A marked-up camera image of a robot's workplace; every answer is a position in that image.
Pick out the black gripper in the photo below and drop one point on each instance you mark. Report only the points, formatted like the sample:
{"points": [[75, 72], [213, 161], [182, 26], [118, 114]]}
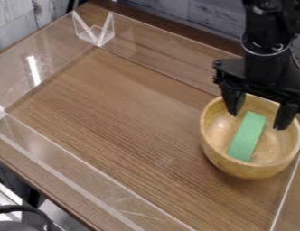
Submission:
{"points": [[270, 78]]}

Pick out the green rectangular block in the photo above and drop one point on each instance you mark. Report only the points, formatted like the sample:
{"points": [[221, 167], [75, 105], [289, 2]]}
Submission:
{"points": [[246, 137]]}

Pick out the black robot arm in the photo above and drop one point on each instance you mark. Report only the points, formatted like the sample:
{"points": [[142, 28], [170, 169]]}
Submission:
{"points": [[272, 27]]}

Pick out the brown wooden bowl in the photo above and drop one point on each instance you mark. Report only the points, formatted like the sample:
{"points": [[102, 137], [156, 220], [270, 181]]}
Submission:
{"points": [[277, 147]]}

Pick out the clear acrylic tray wall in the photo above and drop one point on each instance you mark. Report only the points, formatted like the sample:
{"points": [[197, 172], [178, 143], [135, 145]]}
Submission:
{"points": [[99, 130]]}

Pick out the clear acrylic corner bracket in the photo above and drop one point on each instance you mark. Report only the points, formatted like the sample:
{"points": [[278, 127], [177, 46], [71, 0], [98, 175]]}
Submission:
{"points": [[97, 35]]}

